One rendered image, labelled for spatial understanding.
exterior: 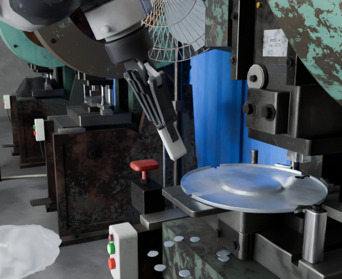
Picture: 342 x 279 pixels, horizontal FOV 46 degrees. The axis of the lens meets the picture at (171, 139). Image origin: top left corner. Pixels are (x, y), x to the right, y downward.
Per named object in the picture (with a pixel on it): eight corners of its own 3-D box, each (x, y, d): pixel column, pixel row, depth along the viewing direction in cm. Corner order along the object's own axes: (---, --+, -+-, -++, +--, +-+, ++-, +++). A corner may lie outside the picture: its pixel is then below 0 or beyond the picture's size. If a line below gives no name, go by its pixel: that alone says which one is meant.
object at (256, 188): (158, 175, 89) (158, 172, 89) (264, 161, 101) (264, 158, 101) (231, 225, 63) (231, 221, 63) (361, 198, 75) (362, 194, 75)
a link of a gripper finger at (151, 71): (141, 52, 66) (155, 51, 61) (155, 81, 67) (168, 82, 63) (129, 58, 65) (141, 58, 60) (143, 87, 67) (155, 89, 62)
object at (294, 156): (299, 163, 83) (300, 146, 83) (283, 158, 88) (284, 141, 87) (310, 161, 85) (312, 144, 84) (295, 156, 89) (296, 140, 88)
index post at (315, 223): (312, 264, 66) (316, 210, 64) (299, 256, 69) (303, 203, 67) (325, 261, 67) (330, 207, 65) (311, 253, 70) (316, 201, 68)
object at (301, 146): (307, 169, 74) (310, 140, 73) (244, 147, 92) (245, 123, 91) (368, 160, 81) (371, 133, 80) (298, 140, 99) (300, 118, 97)
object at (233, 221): (192, 280, 71) (193, 209, 69) (160, 247, 84) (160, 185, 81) (300, 252, 82) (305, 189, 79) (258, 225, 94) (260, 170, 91)
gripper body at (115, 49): (96, 43, 67) (119, 92, 71) (112, 42, 60) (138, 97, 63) (134, 24, 69) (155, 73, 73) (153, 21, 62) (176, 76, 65)
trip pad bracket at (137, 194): (144, 258, 105) (143, 187, 101) (131, 242, 114) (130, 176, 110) (165, 253, 108) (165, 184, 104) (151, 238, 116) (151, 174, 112)
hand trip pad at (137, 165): (136, 194, 105) (136, 166, 103) (129, 187, 110) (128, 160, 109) (161, 190, 108) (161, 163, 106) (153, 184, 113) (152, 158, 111)
